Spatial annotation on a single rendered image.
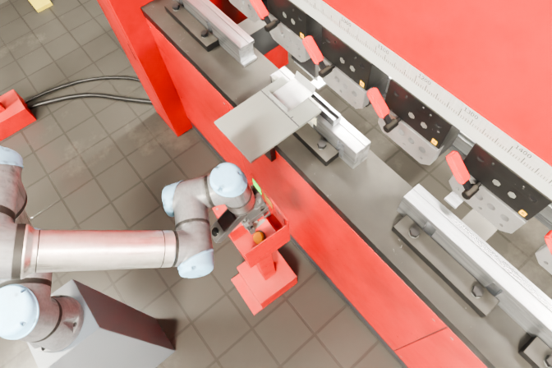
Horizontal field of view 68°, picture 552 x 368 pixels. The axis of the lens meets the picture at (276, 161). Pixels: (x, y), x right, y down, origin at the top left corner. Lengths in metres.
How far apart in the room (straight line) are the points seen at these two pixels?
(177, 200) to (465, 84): 0.61
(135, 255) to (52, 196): 1.76
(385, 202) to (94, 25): 2.61
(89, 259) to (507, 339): 0.96
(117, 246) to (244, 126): 0.53
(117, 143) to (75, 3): 1.37
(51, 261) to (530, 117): 0.81
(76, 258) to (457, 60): 0.73
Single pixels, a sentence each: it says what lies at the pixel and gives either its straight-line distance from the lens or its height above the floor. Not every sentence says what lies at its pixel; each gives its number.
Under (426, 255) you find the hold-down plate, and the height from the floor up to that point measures 0.91.
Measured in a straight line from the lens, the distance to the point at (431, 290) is 1.17.
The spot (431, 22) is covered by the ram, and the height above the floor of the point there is 1.51.
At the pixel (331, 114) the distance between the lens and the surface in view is 1.21.
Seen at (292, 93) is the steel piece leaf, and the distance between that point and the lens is 1.24.
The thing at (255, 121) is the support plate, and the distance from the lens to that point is 1.19.
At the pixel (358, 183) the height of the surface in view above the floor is 0.87.
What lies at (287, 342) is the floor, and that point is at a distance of 1.98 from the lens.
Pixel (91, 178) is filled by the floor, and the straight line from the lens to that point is 2.51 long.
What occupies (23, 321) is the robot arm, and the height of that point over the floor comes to 0.99.
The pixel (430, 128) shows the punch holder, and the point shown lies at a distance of 0.85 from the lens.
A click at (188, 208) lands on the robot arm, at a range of 0.91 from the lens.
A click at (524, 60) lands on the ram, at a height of 1.54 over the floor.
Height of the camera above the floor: 1.97
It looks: 60 degrees down
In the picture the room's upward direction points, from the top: 7 degrees counter-clockwise
